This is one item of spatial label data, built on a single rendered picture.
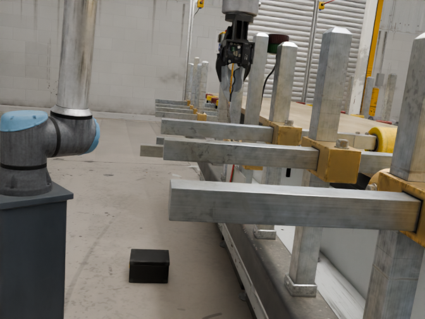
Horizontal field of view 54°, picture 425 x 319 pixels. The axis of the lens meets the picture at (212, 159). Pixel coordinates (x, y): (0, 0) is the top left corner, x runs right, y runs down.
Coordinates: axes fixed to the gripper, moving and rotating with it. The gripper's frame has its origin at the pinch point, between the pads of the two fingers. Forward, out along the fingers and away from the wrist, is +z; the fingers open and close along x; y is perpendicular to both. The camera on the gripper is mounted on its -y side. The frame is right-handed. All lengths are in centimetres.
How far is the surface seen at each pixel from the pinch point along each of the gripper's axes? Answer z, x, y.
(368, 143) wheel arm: 6.1, 26.8, 25.3
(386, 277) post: 14, 6, 71
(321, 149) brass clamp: 4, 5, 51
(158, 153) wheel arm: 16.4, -17.5, 0.1
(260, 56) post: -11.3, 8.0, -3.7
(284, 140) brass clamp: 6.5, 6.8, 28.6
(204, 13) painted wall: -125, 73, -781
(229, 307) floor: 101, 22, -65
